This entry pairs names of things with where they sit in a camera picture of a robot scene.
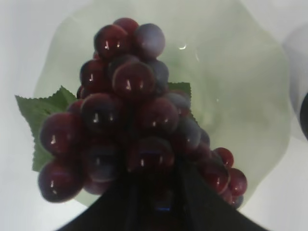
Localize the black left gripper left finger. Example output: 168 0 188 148
58 185 140 231

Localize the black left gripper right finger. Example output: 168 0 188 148
178 166 265 231

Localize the red artificial grape bunch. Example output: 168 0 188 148
38 18 247 212

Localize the green wavy plastic plate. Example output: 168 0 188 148
34 0 291 202

